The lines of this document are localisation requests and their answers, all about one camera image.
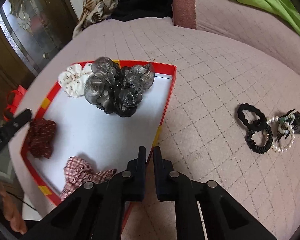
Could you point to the pink bolster pillow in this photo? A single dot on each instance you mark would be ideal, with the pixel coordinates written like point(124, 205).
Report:
point(255, 27)

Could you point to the pink quilted mattress cover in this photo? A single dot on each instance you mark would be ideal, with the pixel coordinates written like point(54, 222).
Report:
point(201, 134)

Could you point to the leopard print cloth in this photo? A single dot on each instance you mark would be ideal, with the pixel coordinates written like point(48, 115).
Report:
point(94, 11)

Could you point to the person's left hand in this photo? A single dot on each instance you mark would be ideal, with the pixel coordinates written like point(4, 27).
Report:
point(11, 212)

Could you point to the dark red dotted scrunchie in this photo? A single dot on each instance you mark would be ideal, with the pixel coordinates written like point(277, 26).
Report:
point(40, 136)

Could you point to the red tray with white base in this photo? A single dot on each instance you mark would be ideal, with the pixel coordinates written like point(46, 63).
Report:
point(105, 140)

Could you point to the black claw hair clip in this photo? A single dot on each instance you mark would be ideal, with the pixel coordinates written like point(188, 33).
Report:
point(288, 124)

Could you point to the right gripper black tool left finger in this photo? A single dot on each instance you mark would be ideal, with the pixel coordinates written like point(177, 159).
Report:
point(8, 130)

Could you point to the red gift bag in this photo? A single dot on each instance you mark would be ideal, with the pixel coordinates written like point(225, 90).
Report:
point(13, 100)

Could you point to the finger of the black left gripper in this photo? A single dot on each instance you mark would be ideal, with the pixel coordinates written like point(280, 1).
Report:
point(129, 185)

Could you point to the wooden glass door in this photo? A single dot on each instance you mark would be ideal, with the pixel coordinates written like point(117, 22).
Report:
point(32, 32)

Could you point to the white floral scrunchie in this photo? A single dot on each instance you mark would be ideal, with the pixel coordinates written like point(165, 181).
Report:
point(73, 79)

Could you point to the pink patterned scrunchie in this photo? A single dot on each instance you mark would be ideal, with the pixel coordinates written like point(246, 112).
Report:
point(77, 172)

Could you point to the grey organza scrunchie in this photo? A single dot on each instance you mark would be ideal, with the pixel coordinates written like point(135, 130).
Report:
point(117, 90)

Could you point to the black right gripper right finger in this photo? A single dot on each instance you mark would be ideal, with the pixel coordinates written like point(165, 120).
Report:
point(170, 184)

